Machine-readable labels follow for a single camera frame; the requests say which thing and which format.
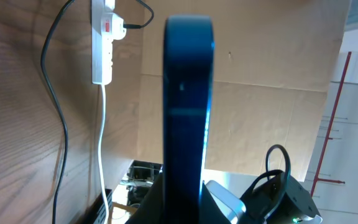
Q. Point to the red metal rack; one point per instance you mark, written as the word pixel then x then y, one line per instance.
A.
pixel 327 137

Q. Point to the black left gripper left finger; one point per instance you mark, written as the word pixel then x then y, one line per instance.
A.
pixel 151 208

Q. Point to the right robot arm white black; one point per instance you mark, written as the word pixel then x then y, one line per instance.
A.
pixel 273 197

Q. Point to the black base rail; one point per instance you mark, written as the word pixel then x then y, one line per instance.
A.
pixel 97 213

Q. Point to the white power strip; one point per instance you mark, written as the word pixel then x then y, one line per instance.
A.
pixel 107 26

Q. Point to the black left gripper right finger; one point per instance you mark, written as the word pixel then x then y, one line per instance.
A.
pixel 209 211

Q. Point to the cardboard panel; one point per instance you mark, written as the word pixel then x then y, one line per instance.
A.
pixel 273 62

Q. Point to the blue Galaxy smartphone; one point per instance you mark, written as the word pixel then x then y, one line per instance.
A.
pixel 188 53

